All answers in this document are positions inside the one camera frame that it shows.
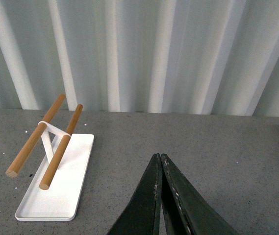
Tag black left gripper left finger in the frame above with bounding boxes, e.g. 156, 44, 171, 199
108, 153, 163, 235

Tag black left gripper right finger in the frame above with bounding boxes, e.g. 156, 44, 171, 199
161, 154, 238, 235

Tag wooden rack rod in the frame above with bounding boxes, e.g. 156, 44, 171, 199
5, 94, 66, 178
39, 104, 83, 190

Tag white pleated curtain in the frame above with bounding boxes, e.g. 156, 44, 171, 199
0, 0, 279, 117

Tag white towel rack tray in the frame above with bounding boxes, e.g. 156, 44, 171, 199
15, 124, 94, 221

